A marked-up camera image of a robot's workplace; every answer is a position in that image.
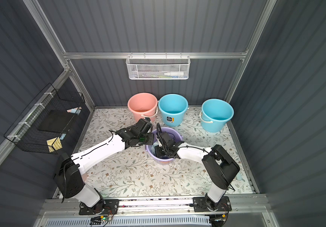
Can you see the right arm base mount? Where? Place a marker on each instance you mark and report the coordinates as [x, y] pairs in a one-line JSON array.
[[204, 204]]

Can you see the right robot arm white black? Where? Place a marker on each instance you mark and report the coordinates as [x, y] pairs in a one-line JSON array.
[[220, 166]]

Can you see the white ventilation grille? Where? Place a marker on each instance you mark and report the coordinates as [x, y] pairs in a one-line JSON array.
[[133, 221]]

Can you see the pastel card in basket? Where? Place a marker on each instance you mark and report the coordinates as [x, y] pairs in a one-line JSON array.
[[76, 110]]

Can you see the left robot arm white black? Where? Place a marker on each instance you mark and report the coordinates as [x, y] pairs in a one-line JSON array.
[[70, 169]]

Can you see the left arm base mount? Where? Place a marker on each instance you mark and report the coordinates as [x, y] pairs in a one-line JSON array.
[[103, 207]]

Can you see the blue bucket with label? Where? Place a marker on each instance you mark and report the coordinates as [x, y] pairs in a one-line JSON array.
[[173, 108]]

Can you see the light green cloth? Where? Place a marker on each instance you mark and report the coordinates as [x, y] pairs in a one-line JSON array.
[[154, 149]]

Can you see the pink plastic bucket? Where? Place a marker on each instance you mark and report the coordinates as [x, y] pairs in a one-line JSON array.
[[143, 105]]

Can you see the blue bucket white handle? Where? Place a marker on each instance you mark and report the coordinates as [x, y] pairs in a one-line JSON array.
[[214, 115]]

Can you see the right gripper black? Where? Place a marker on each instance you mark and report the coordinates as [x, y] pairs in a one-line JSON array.
[[164, 142]]

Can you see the white wire wall basket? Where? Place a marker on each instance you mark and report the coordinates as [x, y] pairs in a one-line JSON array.
[[153, 67]]

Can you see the black wire side basket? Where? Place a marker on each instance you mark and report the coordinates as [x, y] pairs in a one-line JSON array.
[[45, 127]]

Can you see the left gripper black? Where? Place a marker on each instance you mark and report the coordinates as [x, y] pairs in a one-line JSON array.
[[148, 138]]

